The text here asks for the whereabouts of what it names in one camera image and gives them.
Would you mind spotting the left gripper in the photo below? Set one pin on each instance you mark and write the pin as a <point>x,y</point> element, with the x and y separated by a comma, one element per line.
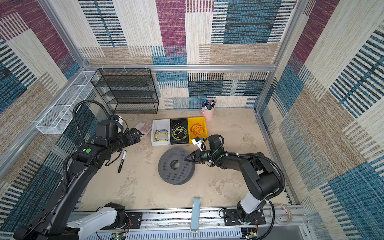
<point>137,137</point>

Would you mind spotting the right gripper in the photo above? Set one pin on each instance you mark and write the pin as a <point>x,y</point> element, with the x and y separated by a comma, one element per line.
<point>197,154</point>

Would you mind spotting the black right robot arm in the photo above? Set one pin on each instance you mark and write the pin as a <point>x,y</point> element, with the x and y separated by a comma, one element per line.
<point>263,177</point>

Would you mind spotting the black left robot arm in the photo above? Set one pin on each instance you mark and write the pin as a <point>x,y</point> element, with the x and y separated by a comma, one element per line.
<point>79,168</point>

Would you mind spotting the pink calculator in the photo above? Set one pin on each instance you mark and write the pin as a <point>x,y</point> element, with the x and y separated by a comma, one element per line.
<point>144,129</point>

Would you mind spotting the black white marker pen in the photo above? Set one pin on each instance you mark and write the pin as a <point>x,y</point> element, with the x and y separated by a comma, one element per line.
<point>122,161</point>

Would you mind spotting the white plastic bin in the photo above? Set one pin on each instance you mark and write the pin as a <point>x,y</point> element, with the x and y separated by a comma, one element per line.
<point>160,134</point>

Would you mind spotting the yellow plastic bin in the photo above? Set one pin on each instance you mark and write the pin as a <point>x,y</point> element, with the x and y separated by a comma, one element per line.
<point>197,128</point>

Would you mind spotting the black plastic bin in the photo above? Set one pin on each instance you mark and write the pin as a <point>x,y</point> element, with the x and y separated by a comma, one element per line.
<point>179,131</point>

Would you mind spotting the black mesh shelf rack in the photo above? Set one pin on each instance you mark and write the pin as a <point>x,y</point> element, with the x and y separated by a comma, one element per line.
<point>127,91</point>

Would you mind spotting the pink pen cup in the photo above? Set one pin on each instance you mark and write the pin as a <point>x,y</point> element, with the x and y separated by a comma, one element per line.
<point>208,114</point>

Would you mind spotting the clear tape roll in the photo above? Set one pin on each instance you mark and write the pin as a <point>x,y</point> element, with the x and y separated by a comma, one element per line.
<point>282,214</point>

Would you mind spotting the grey cable spool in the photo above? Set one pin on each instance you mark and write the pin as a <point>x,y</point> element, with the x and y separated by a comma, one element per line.
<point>173,169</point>

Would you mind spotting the light blue clamp handle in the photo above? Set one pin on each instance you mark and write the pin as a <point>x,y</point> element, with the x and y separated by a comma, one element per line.
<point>195,217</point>

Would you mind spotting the white wire mesh basket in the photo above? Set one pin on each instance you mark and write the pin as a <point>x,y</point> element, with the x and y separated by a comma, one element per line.
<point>59,116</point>

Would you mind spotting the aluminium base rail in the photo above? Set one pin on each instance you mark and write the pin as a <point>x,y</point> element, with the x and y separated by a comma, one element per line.
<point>221,223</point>

